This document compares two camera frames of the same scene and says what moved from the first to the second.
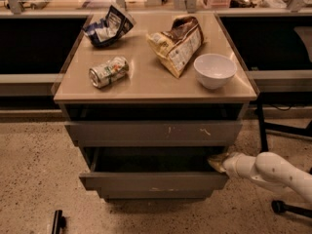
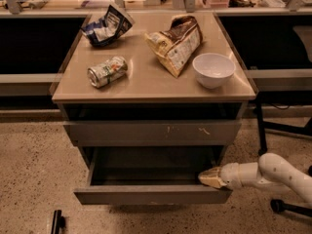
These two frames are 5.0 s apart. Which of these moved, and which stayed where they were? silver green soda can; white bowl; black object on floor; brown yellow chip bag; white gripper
Moved: white gripper
Stayed: white bowl; black object on floor; silver green soda can; brown yellow chip bag
